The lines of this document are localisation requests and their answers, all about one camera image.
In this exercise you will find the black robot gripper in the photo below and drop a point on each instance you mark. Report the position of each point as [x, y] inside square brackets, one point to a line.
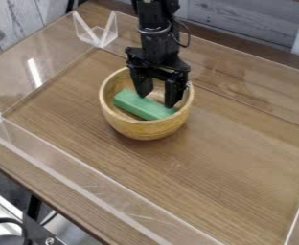
[155, 60]

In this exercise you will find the green rectangular block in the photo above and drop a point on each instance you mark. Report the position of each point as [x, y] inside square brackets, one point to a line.
[143, 107]

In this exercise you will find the brown wooden bowl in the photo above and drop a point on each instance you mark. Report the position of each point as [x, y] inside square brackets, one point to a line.
[124, 121]

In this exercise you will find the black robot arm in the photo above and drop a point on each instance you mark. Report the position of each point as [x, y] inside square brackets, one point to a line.
[156, 15]

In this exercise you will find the black metal table bracket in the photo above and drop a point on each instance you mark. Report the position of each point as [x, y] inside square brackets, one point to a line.
[38, 235]

